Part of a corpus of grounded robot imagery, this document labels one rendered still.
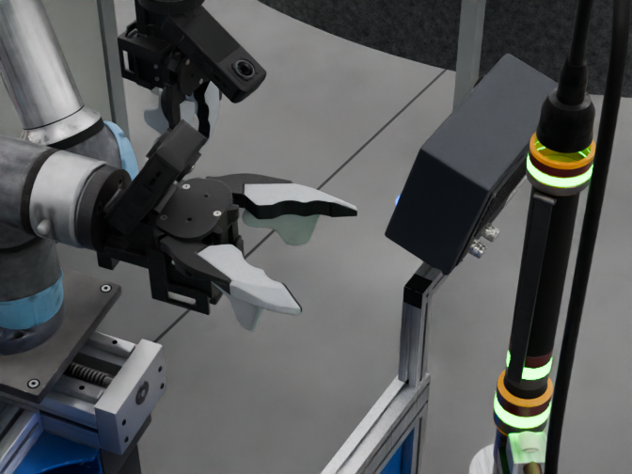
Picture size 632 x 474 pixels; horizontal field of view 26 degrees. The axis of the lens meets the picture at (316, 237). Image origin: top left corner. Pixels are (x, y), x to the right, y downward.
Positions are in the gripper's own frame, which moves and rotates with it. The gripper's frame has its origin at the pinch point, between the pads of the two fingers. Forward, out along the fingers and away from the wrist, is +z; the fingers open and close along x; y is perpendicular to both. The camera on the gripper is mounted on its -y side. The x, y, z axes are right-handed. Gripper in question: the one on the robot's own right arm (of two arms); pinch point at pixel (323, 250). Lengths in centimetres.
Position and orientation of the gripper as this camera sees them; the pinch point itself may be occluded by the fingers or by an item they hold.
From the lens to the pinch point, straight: 105.7
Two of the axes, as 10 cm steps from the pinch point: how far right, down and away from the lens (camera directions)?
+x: -3.8, 6.3, -6.8
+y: 0.1, 7.3, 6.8
